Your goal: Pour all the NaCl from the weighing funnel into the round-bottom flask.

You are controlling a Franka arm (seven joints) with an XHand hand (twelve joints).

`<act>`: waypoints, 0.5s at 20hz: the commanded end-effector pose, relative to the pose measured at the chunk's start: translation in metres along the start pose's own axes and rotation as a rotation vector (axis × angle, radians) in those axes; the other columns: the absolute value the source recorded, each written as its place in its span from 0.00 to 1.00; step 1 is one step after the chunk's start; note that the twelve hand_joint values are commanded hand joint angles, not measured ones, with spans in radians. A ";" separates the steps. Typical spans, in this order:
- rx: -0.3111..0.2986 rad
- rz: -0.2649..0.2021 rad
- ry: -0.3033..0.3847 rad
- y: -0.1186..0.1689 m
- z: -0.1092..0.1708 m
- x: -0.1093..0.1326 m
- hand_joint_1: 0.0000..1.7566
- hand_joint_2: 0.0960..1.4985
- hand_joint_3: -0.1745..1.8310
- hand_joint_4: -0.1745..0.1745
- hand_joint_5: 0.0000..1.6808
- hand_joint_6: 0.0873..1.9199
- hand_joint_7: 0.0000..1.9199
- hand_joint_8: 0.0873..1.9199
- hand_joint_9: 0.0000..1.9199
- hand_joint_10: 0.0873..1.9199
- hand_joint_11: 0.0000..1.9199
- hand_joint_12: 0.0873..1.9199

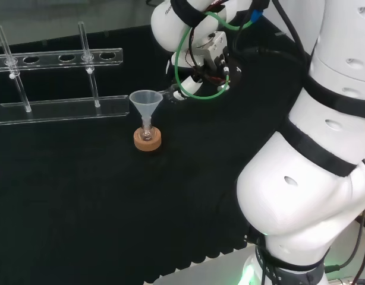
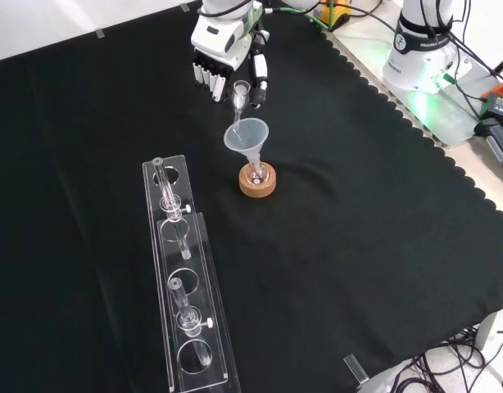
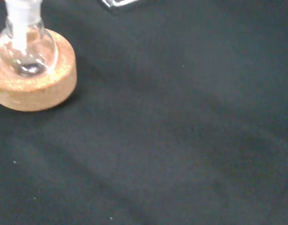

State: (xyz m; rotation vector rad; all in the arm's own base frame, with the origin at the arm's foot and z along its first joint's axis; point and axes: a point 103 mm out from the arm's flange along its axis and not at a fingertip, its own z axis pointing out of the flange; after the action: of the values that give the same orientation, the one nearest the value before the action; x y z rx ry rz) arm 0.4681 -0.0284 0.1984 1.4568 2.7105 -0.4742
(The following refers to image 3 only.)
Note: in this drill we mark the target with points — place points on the clear round-bottom flask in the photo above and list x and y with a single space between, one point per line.
26 49

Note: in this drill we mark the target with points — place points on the black bench cloth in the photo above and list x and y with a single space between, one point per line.
169 129

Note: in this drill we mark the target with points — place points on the clear funnel stand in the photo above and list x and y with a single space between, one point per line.
118 4

